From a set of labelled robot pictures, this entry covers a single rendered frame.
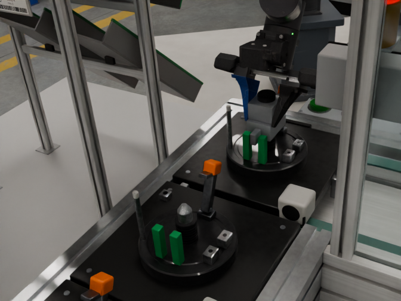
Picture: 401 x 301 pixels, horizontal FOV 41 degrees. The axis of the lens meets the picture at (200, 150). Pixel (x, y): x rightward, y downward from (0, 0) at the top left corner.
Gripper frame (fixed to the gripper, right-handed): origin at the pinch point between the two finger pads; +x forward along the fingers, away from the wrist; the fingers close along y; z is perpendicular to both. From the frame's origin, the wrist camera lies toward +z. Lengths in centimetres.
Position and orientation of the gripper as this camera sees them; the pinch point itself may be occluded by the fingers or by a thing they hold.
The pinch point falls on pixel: (264, 103)
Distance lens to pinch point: 88.6
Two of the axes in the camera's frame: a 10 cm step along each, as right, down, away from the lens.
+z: -4.8, 0.0, -8.8
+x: -2.1, 9.7, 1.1
